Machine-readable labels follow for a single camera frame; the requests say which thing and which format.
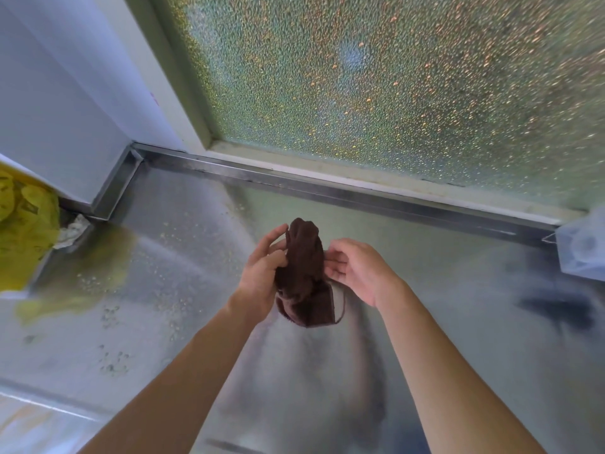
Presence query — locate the person's left hand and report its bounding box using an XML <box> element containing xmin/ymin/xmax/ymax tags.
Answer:
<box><xmin>231</xmin><ymin>224</ymin><xmax>289</xmax><ymax>323</ymax></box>

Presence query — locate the person's right hand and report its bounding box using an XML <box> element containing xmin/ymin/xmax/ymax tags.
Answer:
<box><xmin>323</xmin><ymin>238</ymin><xmax>403</xmax><ymax>311</ymax></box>

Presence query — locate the brown cloth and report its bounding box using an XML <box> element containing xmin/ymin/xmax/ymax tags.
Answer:
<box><xmin>274</xmin><ymin>218</ymin><xmax>346</xmax><ymax>329</ymax></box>

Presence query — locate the person's right forearm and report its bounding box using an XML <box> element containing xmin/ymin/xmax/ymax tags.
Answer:
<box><xmin>376</xmin><ymin>278</ymin><xmax>549</xmax><ymax>454</ymax></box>

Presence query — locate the person's left forearm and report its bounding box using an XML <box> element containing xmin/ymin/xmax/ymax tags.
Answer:
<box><xmin>78</xmin><ymin>298</ymin><xmax>277</xmax><ymax>454</ymax></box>

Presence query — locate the frosted textured window pane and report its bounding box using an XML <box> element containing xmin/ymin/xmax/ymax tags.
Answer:
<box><xmin>150</xmin><ymin>0</ymin><xmax>605</xmax><ymax>212</ymax></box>

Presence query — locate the crumpled white rag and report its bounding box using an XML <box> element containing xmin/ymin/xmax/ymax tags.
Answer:
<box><xmin>53</xmin><ymin>215</ymin><xmax>90</xmax><ymax>251</ymax></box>

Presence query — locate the yellow plastic bag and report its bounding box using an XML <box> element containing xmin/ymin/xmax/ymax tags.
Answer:
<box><xmin>0</xmin><ymin>161</ymin><xmax>61</xmax><ymax>294</ymax></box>

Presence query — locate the metal counter edge rail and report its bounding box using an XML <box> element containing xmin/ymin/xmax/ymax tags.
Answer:
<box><xmin>58</xmin><ymin>143</ymin><xmax>558</xmax><ymax>248</ymax></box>

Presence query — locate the pale window frame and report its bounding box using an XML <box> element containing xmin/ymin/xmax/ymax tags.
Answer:
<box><xmin>95</xmin><ymin>0</ymin><xmax>589</xmax><ymax>227</ymax></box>

